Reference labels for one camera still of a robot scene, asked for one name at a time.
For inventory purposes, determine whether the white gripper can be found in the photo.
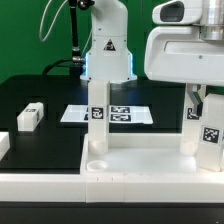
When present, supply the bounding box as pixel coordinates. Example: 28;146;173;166
144;26;224;118

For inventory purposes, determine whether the white desk top tray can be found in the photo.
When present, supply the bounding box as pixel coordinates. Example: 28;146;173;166
80;133;213;175

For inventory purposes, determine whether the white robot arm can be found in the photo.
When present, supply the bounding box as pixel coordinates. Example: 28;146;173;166
79;0;224;113

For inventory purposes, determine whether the fiducial marker sheet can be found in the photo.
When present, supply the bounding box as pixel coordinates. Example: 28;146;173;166
61;105;153;124

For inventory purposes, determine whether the white left fence block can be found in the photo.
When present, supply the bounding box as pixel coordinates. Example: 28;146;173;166
0;132;10;161

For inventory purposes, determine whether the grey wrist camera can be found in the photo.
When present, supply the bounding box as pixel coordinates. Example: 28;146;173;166
152;0;203;25

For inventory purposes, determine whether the white front fence wall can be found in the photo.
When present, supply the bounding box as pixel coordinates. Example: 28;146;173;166
0;173;224;203

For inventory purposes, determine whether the black camera stand pole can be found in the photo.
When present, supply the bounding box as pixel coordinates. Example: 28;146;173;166
68;0;95;78

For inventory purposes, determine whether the black cable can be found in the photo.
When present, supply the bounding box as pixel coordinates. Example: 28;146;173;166
41;58;75;76

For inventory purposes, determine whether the white cable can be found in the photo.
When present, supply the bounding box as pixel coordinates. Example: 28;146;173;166
38;0;69;43

